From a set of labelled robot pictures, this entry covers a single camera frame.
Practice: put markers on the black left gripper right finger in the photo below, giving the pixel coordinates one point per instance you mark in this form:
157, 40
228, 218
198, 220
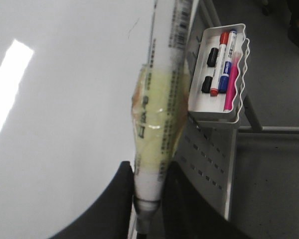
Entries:
187, 215

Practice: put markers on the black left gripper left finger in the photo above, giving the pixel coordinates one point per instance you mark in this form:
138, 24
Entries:
109, 216

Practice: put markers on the white taped black whiteboard marker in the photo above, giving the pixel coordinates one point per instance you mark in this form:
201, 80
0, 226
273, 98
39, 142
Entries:
162, 99

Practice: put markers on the white perforated metal panel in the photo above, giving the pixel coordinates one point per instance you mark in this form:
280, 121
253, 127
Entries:
204, 159

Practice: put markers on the white marker tray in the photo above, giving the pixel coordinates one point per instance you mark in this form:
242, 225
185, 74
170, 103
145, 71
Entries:
209, 34

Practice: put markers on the black marker cap lower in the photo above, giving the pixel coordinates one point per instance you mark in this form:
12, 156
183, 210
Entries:
206, 84

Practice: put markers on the black marker cap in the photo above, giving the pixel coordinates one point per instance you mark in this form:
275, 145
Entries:
212, 57
206, 84

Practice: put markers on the black marker cap upper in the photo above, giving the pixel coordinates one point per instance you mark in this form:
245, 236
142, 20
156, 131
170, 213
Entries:
212, 57

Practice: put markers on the pink highlighter pen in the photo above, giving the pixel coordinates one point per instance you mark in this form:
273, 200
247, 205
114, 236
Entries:
231, 91

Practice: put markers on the blue capped white marker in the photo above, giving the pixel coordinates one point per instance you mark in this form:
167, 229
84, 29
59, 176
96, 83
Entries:
224, 79

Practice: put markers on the red capped white marker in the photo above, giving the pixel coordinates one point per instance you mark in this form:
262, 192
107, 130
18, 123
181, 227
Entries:
219, 61

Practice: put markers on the white whiteboard with grey frame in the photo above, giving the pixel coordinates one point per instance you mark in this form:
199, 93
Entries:
68, 69

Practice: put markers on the white wire basket rack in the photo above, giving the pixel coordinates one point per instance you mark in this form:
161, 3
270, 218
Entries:
210, 110

